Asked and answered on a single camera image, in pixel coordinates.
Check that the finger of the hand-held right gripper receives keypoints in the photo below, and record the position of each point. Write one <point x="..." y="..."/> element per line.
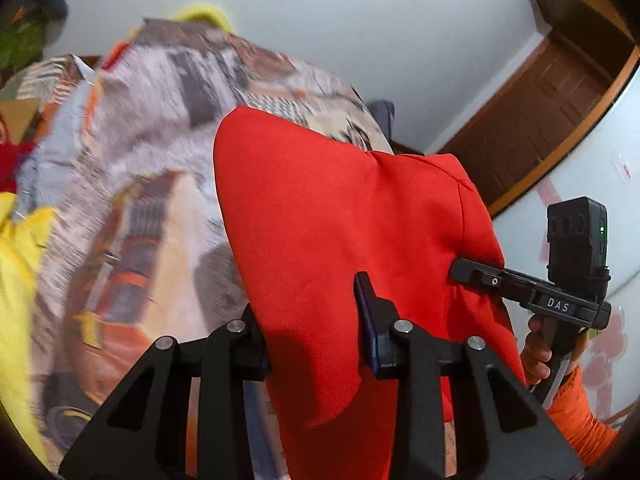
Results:
<point x="487" y="280"/>

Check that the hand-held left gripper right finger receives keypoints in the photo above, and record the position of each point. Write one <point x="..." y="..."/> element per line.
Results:
<point x="367" y="320"/>

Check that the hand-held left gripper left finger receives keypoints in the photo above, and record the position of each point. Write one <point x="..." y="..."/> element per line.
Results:
<point x="250" y="355"/>

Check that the red garment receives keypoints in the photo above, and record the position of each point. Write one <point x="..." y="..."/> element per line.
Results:
<point x="325" y="220"/>

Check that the person's right hand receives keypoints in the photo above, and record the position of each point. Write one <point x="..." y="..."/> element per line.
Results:
<point x="535" y="355"/>

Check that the brown wooden door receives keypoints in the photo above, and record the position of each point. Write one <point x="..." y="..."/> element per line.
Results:
<point x="540" y="110"/>

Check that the dark blue cloth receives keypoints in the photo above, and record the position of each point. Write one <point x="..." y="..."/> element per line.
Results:
<point x="384" y="117"/>

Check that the newspaper print blanket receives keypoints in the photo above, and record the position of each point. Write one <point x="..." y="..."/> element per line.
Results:
<point x="150" y="160"/>

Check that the yellow cloth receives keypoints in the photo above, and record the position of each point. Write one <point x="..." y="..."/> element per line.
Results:
<point x="15" y="270"/>

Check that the yellow plush toy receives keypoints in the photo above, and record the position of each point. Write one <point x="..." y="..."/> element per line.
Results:
<point x="205" y="14"/>

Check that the green cloth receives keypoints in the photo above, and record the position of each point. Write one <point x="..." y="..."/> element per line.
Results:
<point x="22" y="42"/>

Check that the pink ribbon wall decal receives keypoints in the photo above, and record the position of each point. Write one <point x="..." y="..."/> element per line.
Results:
<point x="552" y="210"/>

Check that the pink heart wall decal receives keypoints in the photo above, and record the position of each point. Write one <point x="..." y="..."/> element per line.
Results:
<point x="607" y="360"/>

